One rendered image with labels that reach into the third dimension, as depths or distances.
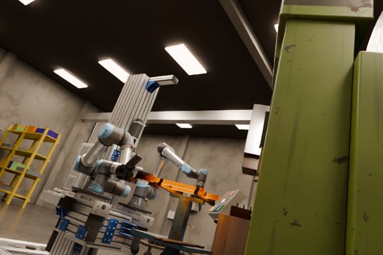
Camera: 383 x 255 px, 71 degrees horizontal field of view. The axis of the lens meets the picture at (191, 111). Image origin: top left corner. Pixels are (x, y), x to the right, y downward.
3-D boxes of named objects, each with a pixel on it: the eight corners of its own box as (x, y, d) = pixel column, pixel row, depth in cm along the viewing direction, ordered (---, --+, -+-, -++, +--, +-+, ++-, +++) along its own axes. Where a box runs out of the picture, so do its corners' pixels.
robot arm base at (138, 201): (123, 203, 240) (127, 192, 244) (135, 207, 250) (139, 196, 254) (135, 206, 231) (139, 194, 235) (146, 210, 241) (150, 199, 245)
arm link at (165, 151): (158, 137, 262) (191, 165, 232) (163, 141, 270) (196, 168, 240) (150, 146, 260) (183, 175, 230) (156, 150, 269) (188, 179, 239)
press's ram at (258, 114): (243, 148, 185) (253, 98, 201) (245, 164, 218) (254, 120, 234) (308, 161, 172) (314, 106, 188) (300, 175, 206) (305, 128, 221)
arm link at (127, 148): (131, 142, 202) (122, 202, 166) (118, 136, 197) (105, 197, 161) (139, 134, 196) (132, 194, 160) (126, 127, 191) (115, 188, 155)
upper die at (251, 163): (241, 166, 193) (244, 154, 197) (242, 173, 210) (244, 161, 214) (304, 180, 180) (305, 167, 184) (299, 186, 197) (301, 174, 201)
